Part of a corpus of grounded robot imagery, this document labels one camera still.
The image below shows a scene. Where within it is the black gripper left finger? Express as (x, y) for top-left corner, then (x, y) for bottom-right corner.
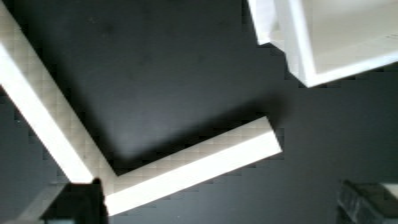
(14, 177), (110, 224)

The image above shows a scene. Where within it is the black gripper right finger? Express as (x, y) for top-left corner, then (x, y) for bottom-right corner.
(336, 180), (398, 224)

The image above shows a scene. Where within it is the white drawer cabinet housing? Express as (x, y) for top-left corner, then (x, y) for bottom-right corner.
(247, 0), (398, 87)

